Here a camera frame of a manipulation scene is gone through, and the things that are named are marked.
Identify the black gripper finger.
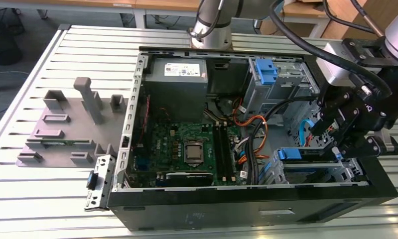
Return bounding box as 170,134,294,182
332,119,381,159
310,86,361,137

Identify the blue data wire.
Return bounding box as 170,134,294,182
298,119,321,148

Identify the hard disk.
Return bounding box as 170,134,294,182
258,147,345,186

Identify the grey metal disk bay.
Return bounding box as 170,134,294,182
272,146,365,185

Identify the grey optical drive cage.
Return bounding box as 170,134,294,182
244,58,320,118

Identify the blue drive cage latch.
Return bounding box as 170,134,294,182
256,59,278,85

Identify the wooden cabinet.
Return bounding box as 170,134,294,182
324,0,388,42

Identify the black RAM slot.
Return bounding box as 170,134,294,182
222,121,238,182
214,121,229,182

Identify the wooden desk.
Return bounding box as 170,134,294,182
35,0,333,38

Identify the black open PC case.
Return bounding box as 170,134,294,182
106,45,398,231

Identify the CPU socket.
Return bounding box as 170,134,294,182
182,139,206,167

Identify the silver CPU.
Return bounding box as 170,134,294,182
185,144,203,160

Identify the grey power supply unit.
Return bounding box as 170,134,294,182
142,57,209,122

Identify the green motherboard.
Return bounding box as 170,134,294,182
131,120,250,187

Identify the black graphics card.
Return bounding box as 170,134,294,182
155,171,216,187

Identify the grey parts rack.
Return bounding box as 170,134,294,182
15,76,130,170

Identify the green RAM stick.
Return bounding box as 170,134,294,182
40,139,87,147

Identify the black bin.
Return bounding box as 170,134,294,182
0,7,24,66

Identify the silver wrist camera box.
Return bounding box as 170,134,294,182
317,42,358,87

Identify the orange yellow wire bundle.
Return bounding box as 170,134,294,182
233,96,270,165

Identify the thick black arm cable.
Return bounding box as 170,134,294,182
270,0,393,99

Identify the black cable bundle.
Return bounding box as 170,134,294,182
245,96,321,185

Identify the thin red fan wire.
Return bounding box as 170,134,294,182
135,95,153,148

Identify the silver hinged slot bracket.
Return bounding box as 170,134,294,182
85,154,118,212

